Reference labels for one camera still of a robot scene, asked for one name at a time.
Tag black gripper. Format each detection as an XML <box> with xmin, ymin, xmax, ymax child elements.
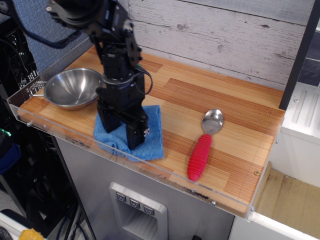
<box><xmin>96</xmin><ymin>72</ymin><xmax>150</xmax><ymax>150</ymax></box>

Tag blue towel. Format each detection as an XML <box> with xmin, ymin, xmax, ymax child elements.
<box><xmin>93</xmin><ymin>105</ymin><xmax>164</xmax><ymax>162</ymax></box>

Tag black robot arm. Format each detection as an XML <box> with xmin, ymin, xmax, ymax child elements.
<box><xmin>46</xmin><ymin>0</ymin><xmax>149</xmax><ymax>150</ymax></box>

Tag stainless steel bowl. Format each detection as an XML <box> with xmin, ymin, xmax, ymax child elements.
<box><xmin>29</xmin><ymin>67</ymin><xmax>104</xmax><ymax>110</ymax></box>

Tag silver toy fridge cabinet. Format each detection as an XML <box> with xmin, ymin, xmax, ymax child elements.
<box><xmin>57</xmin><ymin>139</ymin><xmax>234</xmax><ymax>240</ymax></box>

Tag clear acrylic table guard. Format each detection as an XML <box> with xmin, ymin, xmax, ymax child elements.
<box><xmin>8</xmin><ymin>74</ymin><xmax>285</xmax><ymax>219</ymax></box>

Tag blue fabric panel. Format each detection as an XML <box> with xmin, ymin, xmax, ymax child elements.
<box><xmin>13</xmin><ymin>0</ymin><xmax>94</xmax><ymax>74</ymax></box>

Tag white toy sink unit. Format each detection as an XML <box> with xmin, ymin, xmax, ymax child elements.
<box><xmin>229</xmin><ymin>82</ymin><xmax>320</xmax><ymax>240</ymax></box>

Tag red handled metal spoon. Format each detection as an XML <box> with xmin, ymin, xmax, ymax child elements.
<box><xmin>187</xmin><ymin>109</ymin><xmax>224</xmax><ymax>181</ymax></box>

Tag black cable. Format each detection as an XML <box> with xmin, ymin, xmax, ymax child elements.
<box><xmin>4</xmin><ymin>0</ymin><xmax>82</xmax><ymax>49</ymax></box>

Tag black vertical post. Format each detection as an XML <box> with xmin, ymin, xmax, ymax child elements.
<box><xmin>278</xmin><ymin>0</ymin><xmax>320</xmax><ymax>110</ymax></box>

